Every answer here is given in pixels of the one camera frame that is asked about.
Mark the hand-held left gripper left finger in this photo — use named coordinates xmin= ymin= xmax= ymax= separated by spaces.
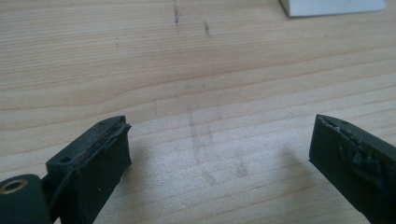
xmin=46 ymin=115 xmax=133 ymax=224

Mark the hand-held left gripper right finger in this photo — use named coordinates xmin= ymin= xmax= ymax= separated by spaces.
xmin=308 ymin=113 xmax=396 ymax=224

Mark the white box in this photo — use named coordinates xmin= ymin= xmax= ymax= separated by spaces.
xmin=277 ymin=0 xmax=388 ymax=19

